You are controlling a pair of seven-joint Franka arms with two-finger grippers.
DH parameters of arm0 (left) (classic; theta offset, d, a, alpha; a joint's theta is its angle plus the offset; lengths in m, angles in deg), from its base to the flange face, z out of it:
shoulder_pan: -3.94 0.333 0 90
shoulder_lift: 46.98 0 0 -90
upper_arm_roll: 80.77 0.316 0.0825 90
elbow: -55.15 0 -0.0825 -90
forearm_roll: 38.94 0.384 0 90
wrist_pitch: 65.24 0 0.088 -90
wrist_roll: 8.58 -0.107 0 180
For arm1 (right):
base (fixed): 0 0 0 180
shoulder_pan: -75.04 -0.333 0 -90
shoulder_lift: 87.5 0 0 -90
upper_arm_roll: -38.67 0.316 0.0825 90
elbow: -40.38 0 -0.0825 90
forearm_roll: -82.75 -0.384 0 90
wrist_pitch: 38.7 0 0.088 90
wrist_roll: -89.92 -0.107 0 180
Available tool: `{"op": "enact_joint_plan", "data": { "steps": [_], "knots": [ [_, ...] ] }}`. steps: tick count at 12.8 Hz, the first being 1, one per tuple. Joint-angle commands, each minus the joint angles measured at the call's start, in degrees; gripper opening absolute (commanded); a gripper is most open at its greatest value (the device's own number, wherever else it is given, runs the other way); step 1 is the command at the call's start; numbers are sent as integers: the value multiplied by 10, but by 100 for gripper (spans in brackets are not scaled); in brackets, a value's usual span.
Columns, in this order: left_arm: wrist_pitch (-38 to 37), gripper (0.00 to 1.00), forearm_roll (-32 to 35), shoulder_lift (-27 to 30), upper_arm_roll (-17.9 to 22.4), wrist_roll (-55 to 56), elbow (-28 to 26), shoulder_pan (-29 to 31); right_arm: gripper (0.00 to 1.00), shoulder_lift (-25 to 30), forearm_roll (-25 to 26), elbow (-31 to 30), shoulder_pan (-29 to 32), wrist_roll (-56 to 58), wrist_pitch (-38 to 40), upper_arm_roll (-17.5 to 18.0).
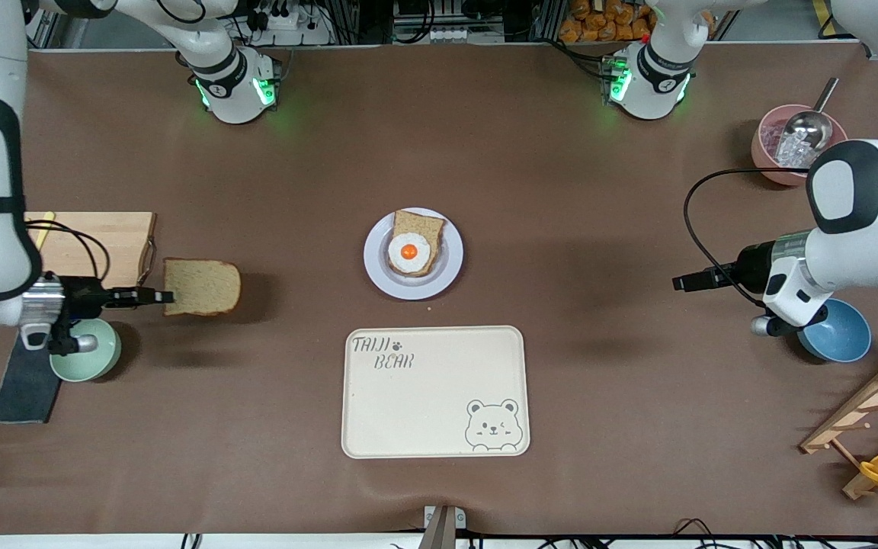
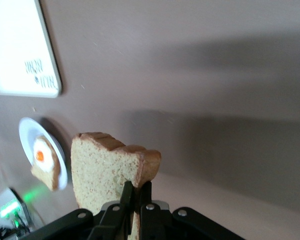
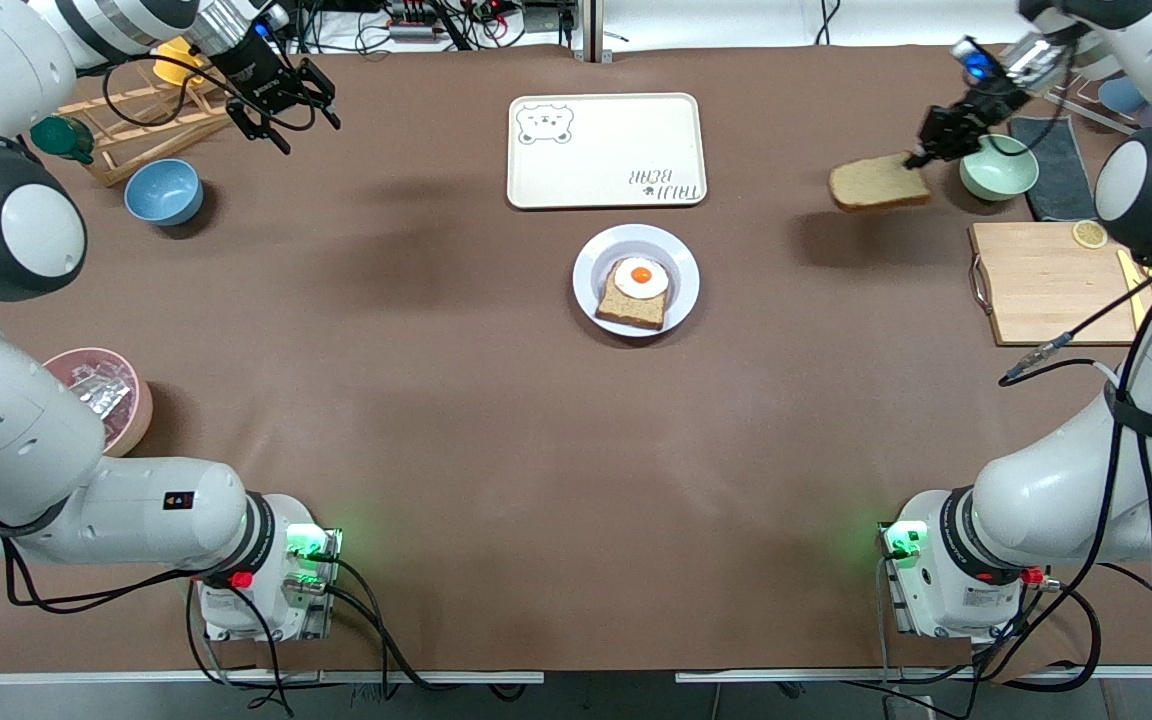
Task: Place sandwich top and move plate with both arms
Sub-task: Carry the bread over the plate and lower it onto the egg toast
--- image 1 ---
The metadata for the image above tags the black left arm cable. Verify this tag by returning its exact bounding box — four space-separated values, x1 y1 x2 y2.
684 168 813 307

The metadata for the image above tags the mint green bowl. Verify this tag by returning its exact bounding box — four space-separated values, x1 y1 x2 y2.
49 318 123 383

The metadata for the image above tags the cream tray with bear print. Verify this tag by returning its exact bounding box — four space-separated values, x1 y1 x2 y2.
341 326 530 460

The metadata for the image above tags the orange packets pile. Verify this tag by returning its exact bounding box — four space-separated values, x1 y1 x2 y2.
559 0 657 43

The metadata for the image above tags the blue bowl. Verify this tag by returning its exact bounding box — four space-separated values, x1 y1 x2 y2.
797 298 872 363

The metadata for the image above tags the fried egg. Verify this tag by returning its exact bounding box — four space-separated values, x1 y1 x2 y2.
388 233 431 273

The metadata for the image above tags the white round plate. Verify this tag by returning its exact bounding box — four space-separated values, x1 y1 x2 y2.
364 207 464 300

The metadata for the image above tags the grey metal bracket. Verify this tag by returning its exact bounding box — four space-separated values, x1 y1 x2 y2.
418 505 466 549

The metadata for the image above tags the wooden cutting board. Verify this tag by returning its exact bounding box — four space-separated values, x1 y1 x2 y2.
24 212 158 289

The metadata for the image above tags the plain bread slice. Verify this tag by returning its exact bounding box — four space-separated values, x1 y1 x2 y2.
162 258 242 317

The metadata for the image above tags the clear ice cubes pile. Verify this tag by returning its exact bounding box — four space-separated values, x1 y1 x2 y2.
761 122 828 170

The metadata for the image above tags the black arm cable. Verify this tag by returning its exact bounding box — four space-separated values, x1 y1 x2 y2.
24 219 112 284
684 168 813 307

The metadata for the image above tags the wooden cup rack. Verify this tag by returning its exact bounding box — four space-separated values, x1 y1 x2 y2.
799 351 878 501

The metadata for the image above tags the dark grey cloth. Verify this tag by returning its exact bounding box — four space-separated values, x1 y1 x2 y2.
0 328 62 425

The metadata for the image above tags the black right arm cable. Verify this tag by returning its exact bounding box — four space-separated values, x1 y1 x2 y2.
24 219 112 284

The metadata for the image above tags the metal scoop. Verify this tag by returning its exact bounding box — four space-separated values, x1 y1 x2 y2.
778 77 841 153

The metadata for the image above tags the white power strip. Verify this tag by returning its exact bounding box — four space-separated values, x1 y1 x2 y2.
256 0 333 47

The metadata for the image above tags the pink bowl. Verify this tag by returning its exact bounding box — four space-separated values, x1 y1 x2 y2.
751 104 851 187

